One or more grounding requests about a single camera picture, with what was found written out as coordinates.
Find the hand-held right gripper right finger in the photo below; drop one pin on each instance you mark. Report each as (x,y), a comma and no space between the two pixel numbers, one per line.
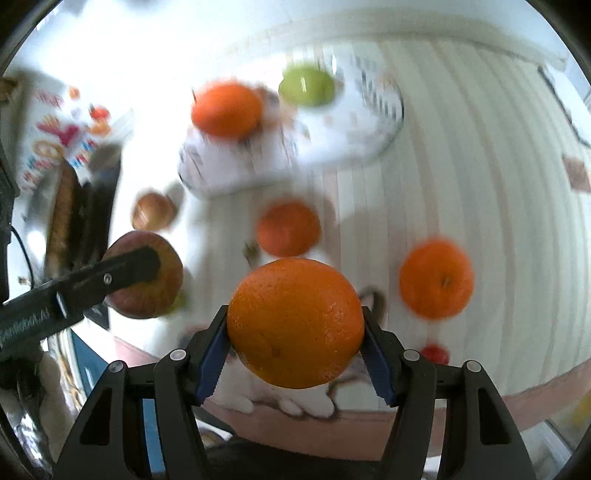
(376,369)

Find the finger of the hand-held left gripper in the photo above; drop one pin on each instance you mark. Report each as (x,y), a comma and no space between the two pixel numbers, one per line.
(115,277)

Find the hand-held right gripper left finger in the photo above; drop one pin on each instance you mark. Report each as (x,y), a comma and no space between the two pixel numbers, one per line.
(210,369)

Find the red apple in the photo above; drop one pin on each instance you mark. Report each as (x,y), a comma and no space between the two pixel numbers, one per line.
(152,300)

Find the red cherry tomato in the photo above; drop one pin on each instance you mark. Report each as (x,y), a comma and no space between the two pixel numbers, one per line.
(434,354)

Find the striped yellow-red apple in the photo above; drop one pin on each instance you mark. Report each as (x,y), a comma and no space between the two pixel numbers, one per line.
(154,212)

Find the large orange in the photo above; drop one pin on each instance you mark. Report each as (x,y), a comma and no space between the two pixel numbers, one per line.
(295,323)

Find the orange mandarin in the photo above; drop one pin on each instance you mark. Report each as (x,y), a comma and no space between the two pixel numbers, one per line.
(436,279)
(288,229)

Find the white oval plate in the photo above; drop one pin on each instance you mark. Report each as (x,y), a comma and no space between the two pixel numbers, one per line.
(323,138)

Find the steel wok pan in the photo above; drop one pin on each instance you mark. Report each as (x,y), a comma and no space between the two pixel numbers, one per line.
(60,217)

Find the striped cat print mat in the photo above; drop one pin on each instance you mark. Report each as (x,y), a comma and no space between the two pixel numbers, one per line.
(461,184)

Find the green apple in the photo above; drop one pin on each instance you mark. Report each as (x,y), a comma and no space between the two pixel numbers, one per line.
(304,87)

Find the brown mat label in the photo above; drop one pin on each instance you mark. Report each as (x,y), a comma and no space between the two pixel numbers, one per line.
(577,173)

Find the colourful wall stickers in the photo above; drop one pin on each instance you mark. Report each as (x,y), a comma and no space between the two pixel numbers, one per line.
(60,138)

